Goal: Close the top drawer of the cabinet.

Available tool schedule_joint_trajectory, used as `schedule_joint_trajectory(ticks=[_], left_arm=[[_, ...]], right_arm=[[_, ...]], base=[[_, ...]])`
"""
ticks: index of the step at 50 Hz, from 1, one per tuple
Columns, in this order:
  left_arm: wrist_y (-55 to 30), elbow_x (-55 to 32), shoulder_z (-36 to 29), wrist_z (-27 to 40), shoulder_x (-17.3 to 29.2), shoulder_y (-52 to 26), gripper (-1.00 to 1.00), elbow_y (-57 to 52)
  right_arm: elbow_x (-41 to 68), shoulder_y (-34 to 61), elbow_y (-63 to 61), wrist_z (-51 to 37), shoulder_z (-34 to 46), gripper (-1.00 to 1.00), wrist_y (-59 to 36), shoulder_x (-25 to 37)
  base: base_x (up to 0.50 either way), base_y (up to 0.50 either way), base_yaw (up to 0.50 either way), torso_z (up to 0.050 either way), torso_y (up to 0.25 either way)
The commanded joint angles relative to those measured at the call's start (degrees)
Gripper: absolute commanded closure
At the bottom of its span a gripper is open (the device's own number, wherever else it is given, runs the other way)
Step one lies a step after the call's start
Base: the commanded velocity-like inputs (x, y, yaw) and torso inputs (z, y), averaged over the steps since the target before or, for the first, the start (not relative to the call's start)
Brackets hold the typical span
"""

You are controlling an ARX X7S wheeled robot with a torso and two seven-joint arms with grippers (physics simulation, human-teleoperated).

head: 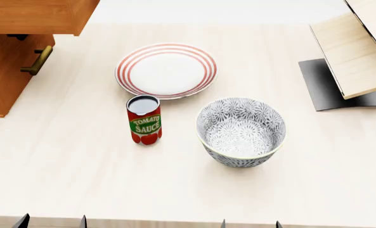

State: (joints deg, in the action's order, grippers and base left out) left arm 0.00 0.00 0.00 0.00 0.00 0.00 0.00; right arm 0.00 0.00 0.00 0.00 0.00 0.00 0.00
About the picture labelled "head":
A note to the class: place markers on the brown wooden cabinet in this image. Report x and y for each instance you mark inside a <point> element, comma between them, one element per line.
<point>3,78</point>

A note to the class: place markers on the grey floral patterned bowl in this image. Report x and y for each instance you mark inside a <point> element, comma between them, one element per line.
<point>241,133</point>

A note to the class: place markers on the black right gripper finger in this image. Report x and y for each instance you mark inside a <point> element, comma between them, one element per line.
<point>278,225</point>
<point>223,224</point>

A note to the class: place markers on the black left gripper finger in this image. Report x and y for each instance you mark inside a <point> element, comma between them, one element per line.
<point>22,222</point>
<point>83,223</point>

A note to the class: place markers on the brown wooden cabinet drawer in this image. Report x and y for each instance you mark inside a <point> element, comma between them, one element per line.
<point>32,16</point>

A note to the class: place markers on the light wooden rack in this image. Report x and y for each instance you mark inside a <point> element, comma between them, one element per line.
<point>352,57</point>

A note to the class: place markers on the white plate with red rings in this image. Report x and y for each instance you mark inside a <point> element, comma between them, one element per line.
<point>166,71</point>

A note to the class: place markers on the red tomato sauce can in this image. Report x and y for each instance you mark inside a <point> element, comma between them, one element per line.
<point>145,123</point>

